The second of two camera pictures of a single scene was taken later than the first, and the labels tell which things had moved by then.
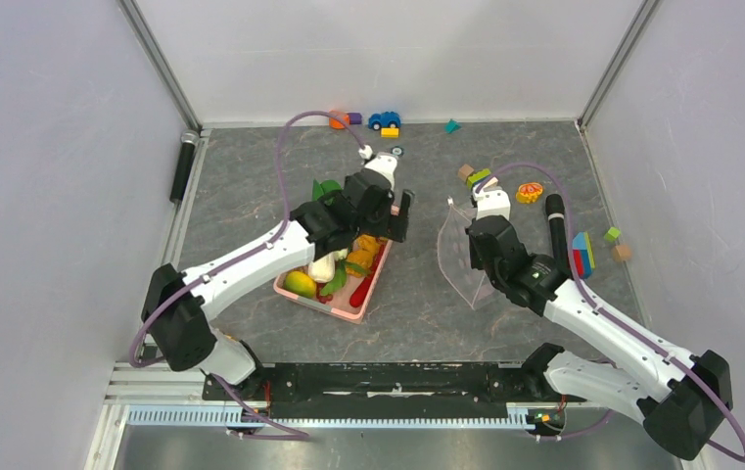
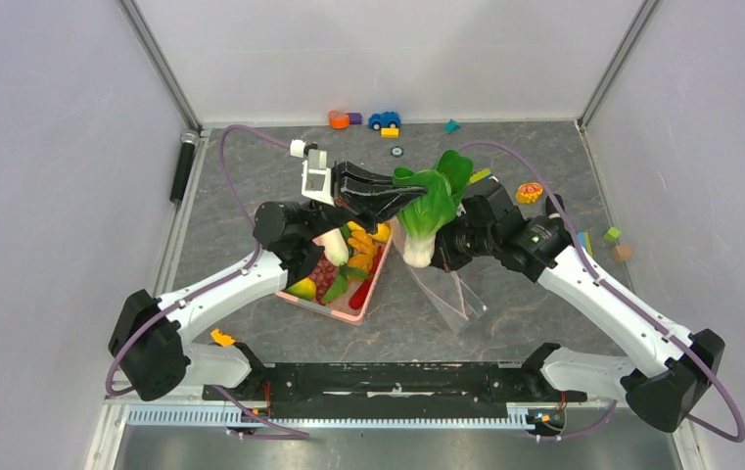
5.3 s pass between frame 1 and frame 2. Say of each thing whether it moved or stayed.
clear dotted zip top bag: moved
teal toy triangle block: stayed
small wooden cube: stayed
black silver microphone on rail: stayed
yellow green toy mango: stayed
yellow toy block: stayed
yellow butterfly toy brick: stayed
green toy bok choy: moved
